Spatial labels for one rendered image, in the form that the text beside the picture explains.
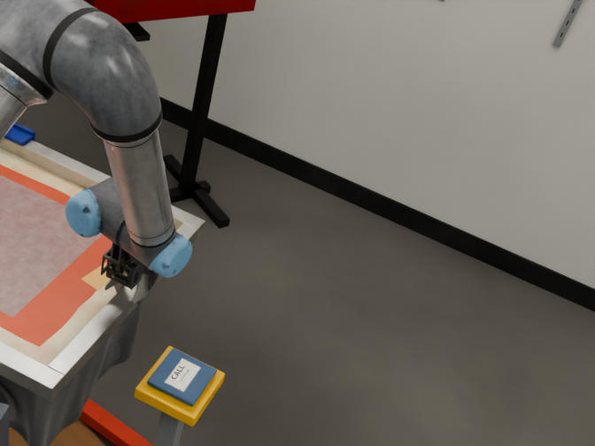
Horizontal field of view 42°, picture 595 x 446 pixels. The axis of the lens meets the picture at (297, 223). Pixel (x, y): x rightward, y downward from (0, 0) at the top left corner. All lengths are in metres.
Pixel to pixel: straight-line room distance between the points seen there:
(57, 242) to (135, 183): 0.68
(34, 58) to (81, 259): 0.79
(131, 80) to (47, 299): 0.76
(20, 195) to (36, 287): 0.30
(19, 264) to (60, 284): 0.10
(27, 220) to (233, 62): 2.02
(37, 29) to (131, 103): 0.14
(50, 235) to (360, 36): 1.95
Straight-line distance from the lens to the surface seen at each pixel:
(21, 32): 1.04
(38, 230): 1.81
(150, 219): 1.19
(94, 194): 1.34
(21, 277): 1.70
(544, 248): 3.64
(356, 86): 3.47
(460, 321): 3.36
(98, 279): 1.70
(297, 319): 3.07
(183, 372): 1.53
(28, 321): 1.62
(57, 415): 1.88
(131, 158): 1.08
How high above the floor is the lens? 2.15
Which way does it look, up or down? 38 degrees down
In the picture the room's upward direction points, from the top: 17 degrees clockwise
